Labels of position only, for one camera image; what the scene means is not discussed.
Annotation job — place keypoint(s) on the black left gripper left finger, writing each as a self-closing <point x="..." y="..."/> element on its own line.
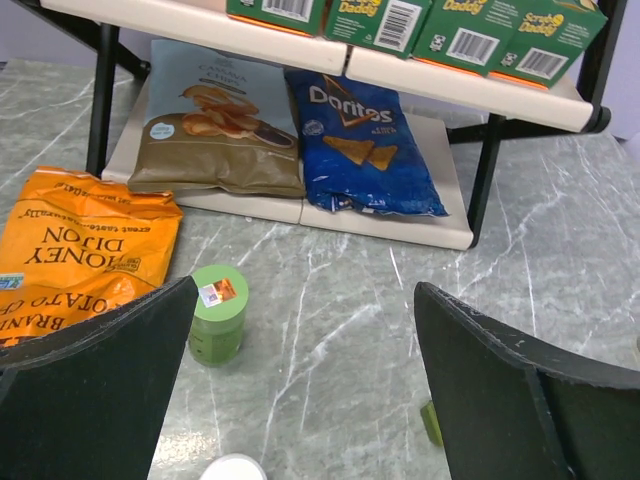
<point x="89" y="401"/>

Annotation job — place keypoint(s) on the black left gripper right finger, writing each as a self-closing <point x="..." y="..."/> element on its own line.
<point x="511" y="406"/>

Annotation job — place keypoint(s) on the green lidded jar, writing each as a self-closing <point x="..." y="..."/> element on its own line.
<point x="218" y="323"/>

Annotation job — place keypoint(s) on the white capped pill bottle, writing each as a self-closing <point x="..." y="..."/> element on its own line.
<point x="234" y="467"/>

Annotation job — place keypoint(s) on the orange honey dijon chip bag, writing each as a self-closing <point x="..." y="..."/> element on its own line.
<point x="75" y="247"/>

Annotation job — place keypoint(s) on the blue Doritos bag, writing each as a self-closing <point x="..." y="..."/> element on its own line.
<point x="358" y="151"/>

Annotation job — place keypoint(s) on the cassava chips bag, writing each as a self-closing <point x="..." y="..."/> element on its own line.
<point x="215" y="120"/>

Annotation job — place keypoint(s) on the beige black shelf rack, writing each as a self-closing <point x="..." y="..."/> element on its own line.
<point x="461" y="160"/>

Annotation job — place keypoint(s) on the green scrub daddy box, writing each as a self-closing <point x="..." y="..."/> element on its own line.
<point x="468" y="35"/>
<point x="388" y="26"/>
<point x="298" y="17"/>
<point x="547" y="40"/>

